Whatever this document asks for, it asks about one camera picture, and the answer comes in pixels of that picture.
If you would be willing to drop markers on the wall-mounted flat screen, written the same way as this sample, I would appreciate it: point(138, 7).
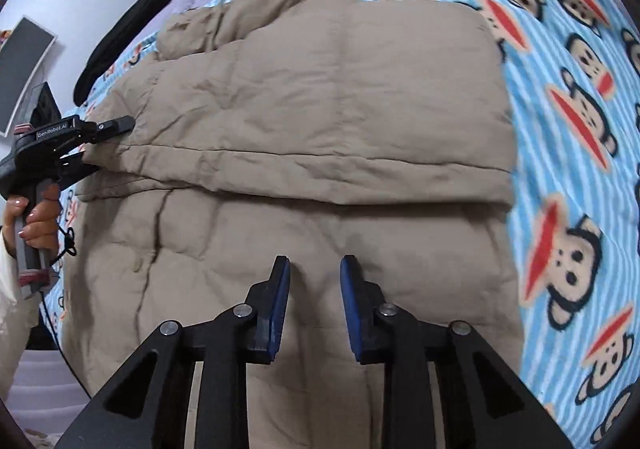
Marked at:
point(22, 69)

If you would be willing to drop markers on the person's left hand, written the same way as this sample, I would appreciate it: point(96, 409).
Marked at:
point(42, 224)

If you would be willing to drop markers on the red wall stickers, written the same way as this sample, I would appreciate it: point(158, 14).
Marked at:
point(4, 36)

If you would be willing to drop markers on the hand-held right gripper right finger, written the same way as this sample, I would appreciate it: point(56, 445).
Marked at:
point(349, 299)

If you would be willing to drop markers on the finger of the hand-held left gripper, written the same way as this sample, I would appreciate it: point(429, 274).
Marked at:
point(112, 125)
point(80, 166)

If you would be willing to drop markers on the person's left forearm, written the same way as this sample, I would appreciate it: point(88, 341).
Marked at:
point(11, 299)

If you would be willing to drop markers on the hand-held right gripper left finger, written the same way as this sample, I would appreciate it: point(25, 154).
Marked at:
point(281, 299)

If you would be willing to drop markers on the beige padded jacket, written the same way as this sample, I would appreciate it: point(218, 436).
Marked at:
point(320, 129)

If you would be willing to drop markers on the blue striped monkey print blanket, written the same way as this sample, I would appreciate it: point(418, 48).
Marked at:
point(565, 139)

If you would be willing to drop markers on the black cloth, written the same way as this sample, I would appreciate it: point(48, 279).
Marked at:
point(120, 34)

